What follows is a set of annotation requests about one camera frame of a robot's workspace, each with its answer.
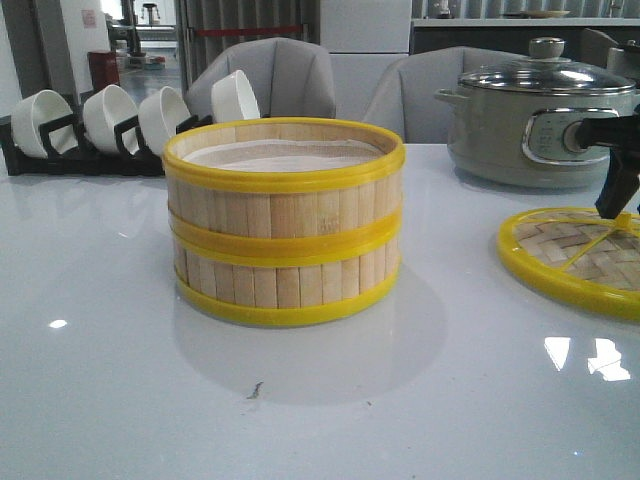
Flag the yellow rimmed woven bamboo lid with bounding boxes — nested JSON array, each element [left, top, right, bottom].
[[496, 207, 639, 321]]

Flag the grey chair right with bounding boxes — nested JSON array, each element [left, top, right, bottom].
[[362, 46, 520, 144]]

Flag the black dish rack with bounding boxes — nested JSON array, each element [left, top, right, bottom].
[[0, 113, 214, 178]]

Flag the white bowl far left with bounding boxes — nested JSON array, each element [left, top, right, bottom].
[[11, 89, 72, 158]]

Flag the white cabinet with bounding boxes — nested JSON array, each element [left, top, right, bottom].
[[319, 0, 412, 120]]

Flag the white bowl far right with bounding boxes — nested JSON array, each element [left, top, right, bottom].
[[211, 70, 260, 123]]

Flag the white bowl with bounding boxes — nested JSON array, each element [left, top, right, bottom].
[[11, 89, 72, 158], [83, 84, 138, 154], [211, 70, 260, 123], [139, 86, 191, 156]]

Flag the dark sideboard counter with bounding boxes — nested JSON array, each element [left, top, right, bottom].
[[410, 18, 639, 59]]

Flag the glass cooker lid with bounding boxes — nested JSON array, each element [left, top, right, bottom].
[[459, 37, 635, 95]]

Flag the grey chair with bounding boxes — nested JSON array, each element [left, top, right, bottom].
[[362, 46, 520, 144], [184, 38, 336, 118]]

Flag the grey-green electric cooker pot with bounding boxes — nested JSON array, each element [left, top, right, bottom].
[[434, 85, 639, 189]]

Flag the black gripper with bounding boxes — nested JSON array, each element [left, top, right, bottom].
[[575, 114, 639, 219]]

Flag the grey chair left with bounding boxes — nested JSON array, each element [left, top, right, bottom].
[[184, 38, 336, 118]]

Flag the red bin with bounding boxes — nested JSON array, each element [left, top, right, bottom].
[[87, 50, 120, 93]]

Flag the bamboo steamer tier yellow rims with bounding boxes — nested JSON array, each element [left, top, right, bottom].
[[173, 237, 401, 327]]

